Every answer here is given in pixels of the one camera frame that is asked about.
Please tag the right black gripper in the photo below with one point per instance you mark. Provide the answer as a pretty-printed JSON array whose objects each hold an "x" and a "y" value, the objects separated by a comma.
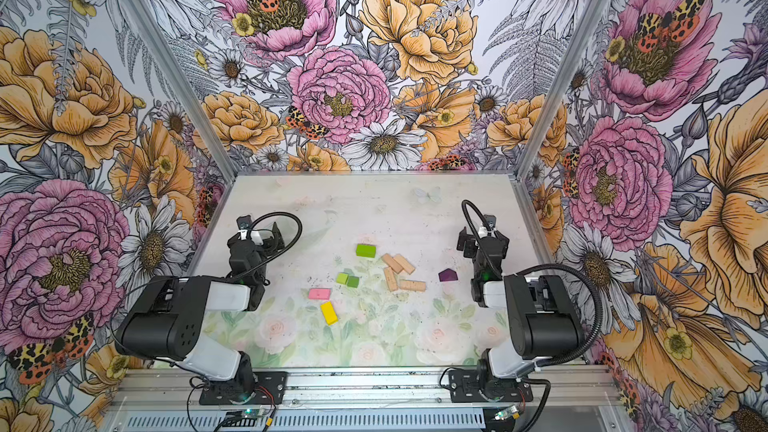
[{"x": 480, "y": 246}]

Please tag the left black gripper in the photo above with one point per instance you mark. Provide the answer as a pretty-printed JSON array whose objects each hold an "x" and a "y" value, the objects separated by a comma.
[{"x": 255, "y": 246}]

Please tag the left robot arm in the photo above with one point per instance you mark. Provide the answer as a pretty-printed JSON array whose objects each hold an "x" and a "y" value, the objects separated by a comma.
[{"x": 165, "y": 323}]

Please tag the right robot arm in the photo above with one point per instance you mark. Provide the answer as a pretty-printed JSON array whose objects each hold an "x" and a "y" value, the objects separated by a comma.
[{"x": 541, "y": 321}]

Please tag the purple house-shaped block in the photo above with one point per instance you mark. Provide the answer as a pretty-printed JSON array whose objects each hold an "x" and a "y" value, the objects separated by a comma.
[{"x": 448, "y": 275}]

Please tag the pink block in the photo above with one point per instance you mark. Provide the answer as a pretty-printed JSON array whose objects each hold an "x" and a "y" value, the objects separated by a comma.
[{"x": 319, "y": 294}]

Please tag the yellow block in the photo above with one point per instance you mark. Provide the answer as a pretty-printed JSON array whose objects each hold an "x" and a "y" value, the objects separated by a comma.
[{"x": 328, "y": 312}]

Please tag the large green block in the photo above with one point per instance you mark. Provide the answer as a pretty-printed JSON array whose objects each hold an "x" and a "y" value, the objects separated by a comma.
[{"x": 365, "y": 250}]

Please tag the green circuit board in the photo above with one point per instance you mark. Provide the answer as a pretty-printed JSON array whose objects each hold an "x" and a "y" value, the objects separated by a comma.
[{"x": 251, "y": 417}]

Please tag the small right circuit board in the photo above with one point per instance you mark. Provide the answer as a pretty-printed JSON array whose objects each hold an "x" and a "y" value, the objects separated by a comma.
[{"x": 511, "y": 412}]

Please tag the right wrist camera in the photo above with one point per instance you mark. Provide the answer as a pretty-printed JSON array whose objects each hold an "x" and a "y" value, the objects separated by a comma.
[{"x": 487, "y": 226}]

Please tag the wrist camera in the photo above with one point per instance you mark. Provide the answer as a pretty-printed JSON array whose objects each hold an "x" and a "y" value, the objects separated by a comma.
[
  {"x": 487, "y": 226},
  {"x": 249, "y": 225}
]

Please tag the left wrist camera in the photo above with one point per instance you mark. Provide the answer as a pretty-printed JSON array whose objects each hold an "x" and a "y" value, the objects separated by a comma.
[{"x": 249, "y": 225}]

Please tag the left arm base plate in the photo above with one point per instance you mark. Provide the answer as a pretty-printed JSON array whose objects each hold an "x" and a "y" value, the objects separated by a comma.
[{"x": 262, "y": 388}]

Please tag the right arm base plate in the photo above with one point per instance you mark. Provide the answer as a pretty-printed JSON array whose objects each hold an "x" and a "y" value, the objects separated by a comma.
[{"x": 473, "y": 386}]

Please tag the aluminium front rail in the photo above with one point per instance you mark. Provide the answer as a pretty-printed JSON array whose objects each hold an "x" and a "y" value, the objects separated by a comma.
[{"x": 339, "y": 388}]

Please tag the left aluminium corner post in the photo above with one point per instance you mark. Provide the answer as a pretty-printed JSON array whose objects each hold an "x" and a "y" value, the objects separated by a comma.
[{"x": 141, "y": 16}]

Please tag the aluminium corner post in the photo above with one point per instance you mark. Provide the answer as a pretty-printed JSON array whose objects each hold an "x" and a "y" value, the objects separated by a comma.
[
  {"x": 582, "y": 34},
  {"x": 141, "y": 16}
]

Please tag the right aluminium corner post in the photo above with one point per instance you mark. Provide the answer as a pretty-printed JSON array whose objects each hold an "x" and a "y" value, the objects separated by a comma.
[{"x": 582, "y": 34}]

